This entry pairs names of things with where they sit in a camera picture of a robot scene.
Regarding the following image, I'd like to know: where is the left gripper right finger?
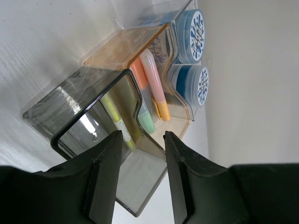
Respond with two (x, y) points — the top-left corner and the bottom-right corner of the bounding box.
(164, 132), (299, 224)

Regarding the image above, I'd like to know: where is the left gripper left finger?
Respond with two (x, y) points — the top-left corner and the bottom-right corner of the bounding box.
(0, 131), (123, 224)

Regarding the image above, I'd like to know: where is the green cap highlighter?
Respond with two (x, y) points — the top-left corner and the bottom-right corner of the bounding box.
(138, 102), (156, 134)

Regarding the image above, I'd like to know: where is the yellow thin pen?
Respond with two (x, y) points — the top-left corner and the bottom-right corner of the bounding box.
(100, 93), (137, 152)

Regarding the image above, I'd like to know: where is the orange pink highlighter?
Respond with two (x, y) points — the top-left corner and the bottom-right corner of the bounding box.
(139, 49), (171, 121)

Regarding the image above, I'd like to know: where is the orange cap grey highlighter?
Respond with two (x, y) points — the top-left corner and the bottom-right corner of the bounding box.
(130, 57), (153, 118)

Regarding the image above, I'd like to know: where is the blue slime jar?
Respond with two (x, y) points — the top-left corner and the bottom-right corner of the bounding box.
(176, 9), (205, 64)
(167, 64), (209, 107)

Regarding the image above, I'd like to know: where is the wooden clear organizer container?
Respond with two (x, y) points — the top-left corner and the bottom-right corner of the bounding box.
(23, 0), (198, 217)

